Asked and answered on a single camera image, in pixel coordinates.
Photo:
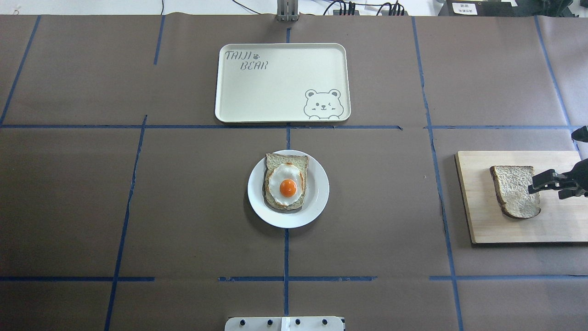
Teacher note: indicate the bread slice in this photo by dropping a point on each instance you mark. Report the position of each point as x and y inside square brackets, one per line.
[511, 188]
[272, 161]

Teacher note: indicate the cream bear tray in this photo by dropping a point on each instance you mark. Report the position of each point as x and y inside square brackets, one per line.
[282, 82]

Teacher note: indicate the fried egg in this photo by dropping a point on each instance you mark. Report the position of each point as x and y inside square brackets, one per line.
[285, 184]

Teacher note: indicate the bread slice under egg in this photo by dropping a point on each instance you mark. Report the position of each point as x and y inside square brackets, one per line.
[272, 161]

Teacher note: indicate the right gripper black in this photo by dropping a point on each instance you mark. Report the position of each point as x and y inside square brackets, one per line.
[579, 178]

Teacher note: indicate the aluminium frame post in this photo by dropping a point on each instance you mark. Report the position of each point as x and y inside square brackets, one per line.
[288, 11]

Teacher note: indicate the wooden cutting board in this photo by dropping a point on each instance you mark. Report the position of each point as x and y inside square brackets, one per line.
[558, 221]

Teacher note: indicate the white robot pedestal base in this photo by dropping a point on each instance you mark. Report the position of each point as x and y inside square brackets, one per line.
[286, 323]

